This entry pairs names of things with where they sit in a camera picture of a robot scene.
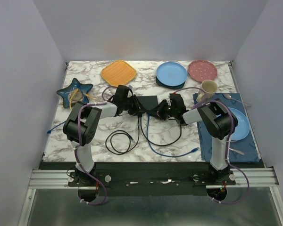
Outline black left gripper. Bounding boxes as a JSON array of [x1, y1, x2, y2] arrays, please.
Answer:
[[122, 94, 147, 116]]

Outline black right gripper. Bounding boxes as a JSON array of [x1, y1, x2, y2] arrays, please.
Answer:
[[148, 99, 177, 121]]

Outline black network switch box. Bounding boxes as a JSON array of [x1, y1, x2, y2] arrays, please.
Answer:
[[137, 96, 158, 111]]

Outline black power cable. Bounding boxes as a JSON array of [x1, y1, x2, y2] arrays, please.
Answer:
[[105, 114, 142, 154]]

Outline yellow ethernet cable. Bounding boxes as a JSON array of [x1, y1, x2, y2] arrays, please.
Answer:
[[69, 88, 97, 111]]

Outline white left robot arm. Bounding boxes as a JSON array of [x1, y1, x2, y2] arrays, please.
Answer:
[[63, 85, 146, 186]]

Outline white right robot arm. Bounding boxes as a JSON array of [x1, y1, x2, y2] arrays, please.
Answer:
[[148, 93, 238, 185]]

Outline blue round plate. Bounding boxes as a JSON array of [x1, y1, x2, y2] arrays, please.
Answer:
[[156, 62, 187, 87]]

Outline orange woven square plate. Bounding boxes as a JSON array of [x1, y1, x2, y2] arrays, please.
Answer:
[[100, 60, 137, 87]]

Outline cream ceramic mug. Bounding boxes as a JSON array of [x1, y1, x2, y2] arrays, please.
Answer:
[[196, 80, 218, 102]]

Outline pink dotted plate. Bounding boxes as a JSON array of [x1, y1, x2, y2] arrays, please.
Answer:
[[187, 60, 218, 83]]

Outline blue star-shaped dish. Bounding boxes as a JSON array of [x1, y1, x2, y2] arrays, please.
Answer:
[[57, 78, 93, 109]]

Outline metal spoon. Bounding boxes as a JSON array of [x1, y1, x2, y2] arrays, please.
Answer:
[[223, 93, 251, 107]]

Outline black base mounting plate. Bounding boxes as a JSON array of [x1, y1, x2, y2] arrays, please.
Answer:
[[39, 161, 266, 197]]

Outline light blue plate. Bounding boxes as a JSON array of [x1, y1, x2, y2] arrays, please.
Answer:
[[229, 108, 250, 141]]

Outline metal fork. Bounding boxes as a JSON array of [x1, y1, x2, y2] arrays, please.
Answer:
[[229, 148, 244, 155]]

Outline aluminium rail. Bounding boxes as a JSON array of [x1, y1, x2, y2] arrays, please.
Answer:
[[28, 168, 279, 189]]

